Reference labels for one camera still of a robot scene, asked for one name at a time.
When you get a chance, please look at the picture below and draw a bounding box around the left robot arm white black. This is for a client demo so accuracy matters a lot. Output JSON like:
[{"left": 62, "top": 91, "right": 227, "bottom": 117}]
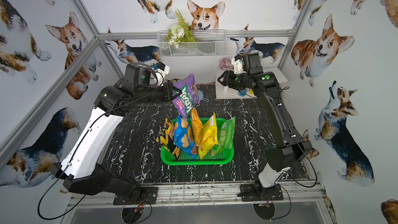
[{"left": 51, "top": 62, "right": 182, "bottom": 198}]

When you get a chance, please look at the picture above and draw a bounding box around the white wire wall basket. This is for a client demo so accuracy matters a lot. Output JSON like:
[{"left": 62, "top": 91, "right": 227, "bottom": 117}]
[{"left": 157, "top": 30, "right": 227, "bottom": 57}]

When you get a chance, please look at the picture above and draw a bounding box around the blue Lays chips bag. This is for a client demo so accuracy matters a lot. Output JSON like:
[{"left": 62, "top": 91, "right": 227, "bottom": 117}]
[{"left": 174, "top": 116, "right": 197, "bottom": 160}]

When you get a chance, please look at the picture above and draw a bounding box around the light blue hand brush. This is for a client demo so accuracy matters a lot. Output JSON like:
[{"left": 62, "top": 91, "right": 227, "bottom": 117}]
[{"left": 198, "top": 90, "right": 209, "bottom": 103}]

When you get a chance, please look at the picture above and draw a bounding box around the yellow Lays chips bag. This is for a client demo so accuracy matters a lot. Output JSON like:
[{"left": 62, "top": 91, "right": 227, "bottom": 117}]
[{"left": 198, "top": 114, "right": 218, "bottom": 160}]

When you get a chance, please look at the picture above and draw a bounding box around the green plastic basket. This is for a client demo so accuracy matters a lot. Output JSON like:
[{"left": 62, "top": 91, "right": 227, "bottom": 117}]
[{"left": 161, "top": 119, "right": 234, "bottom": 166}]

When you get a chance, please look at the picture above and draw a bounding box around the purple Krax snack bag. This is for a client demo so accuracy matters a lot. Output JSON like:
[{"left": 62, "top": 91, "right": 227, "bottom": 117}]
[{"left": 173, "top": 73, "right": 200, "bottom": 120}]

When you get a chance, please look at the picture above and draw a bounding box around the green cucumber chips bag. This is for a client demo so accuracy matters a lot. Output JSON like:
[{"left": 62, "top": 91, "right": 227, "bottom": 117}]
[{"left": 211, "top": 117, "right": 236, "bottom": 157}]

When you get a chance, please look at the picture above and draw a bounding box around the orange chips bag silver stripe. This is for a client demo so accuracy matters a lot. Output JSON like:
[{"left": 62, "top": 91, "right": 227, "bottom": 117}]
[{"left": 190, "top": 108, "right": 203, "bottom": 146}]

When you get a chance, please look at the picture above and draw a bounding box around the white tiered display shelf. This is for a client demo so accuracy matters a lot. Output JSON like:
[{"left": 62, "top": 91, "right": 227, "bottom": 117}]
[{"left": 215, "top": 67, "right": 288, "bottom": 100}]

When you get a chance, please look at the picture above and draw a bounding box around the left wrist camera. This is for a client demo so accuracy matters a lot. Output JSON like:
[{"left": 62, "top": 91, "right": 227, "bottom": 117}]
[{"left": 152, "top": 62, "right": 170, "bottom": 86}]

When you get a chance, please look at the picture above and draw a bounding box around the blue glitter can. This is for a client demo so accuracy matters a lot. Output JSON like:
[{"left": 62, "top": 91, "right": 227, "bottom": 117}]
[{"left": 238, "top": 89, "right": 247, "bottom": 97}]

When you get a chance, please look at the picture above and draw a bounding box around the pink flower in white pot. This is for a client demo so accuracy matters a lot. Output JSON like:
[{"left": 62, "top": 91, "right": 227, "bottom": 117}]
[{"left": 219, "top": 57, "right": 234, "bottom": 71}]

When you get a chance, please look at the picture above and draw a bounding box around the black Lays chips bag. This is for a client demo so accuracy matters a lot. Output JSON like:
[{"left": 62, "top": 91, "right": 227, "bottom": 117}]
[{"left": 155, "top": 117, "right": 181, "bottom": 161}]

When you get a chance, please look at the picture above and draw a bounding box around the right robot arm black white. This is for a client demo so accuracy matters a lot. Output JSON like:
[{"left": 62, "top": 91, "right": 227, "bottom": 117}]
[{"left": 217, "top": 53, "right": 313, "bottom": 201}]

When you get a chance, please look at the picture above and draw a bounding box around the green and white artificial plant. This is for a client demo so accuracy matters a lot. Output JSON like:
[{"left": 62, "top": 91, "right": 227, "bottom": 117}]
[{"left": 164, "top": 9, "right": 197, "bottom": 49}]

